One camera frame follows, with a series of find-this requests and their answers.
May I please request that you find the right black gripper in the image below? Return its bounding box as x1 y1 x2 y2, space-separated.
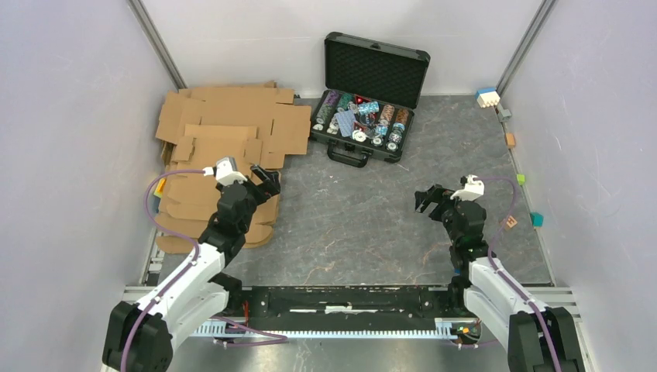
414 184 464 245

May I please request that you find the brown cardboard box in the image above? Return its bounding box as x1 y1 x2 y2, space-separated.
170 124 263 167

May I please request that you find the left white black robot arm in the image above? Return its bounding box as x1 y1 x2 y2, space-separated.
101 157 280 371

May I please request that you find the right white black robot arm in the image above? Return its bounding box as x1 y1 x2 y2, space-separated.
414 176 586 371

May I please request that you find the stack of cardboard blanks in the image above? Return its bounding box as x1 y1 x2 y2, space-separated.
156 81 311 253

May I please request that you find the wooden letter H block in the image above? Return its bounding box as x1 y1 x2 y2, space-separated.
501 215 518 231

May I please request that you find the orange small block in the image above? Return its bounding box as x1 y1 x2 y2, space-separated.
505 133 516 149

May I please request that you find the teal small block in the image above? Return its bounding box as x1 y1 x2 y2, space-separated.
530 212 544 229

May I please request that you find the yellow orange block at left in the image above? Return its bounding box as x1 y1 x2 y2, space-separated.
152 177 167 198

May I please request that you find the grey small block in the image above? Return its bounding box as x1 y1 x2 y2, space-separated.
496 108 512 122

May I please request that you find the blue white toy block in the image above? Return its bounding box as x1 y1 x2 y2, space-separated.
475 87 500 108

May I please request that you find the black poker chip case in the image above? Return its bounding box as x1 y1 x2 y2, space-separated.
310 32 431 167

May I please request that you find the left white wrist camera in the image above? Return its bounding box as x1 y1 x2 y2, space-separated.
202 157 247 186

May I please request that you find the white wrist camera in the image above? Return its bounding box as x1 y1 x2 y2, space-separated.
450 174 485 202
202 157 247 186

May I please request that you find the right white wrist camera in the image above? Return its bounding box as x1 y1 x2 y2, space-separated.
450 174 485 202

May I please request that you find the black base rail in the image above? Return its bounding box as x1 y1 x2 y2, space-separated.
220 285 477 332

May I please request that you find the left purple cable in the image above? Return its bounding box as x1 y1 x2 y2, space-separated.
119 168 288 372

